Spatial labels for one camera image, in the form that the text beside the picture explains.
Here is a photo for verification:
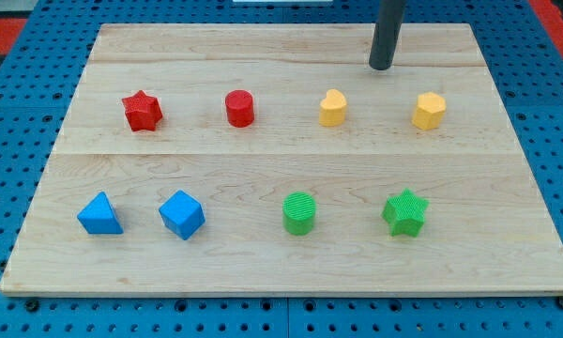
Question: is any yellow heart block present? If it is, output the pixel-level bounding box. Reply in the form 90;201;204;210
319;89;348;127

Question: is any green cylinder block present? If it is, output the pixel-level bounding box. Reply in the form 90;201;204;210
282;192;316;236

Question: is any red cylinder block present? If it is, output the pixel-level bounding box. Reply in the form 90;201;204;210
224;89;254;128

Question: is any light wooden board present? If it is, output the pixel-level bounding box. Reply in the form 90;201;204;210
0;23;563;298

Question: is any blue cube block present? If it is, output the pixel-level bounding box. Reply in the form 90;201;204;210
159;190;205;240

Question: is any green star block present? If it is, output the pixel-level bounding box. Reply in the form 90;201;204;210
381;189;429;238

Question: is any red star block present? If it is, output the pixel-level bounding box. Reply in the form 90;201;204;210
121;90;162;131

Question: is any yellow hexagon block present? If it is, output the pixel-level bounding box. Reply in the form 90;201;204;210
411;92;447;131

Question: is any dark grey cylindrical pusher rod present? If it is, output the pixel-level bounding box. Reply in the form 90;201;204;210
369;0;406;70

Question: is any blue triangle block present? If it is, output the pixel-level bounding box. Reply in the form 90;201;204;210
77;192;124;235

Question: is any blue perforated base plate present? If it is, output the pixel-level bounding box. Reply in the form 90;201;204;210
0;0;563;337

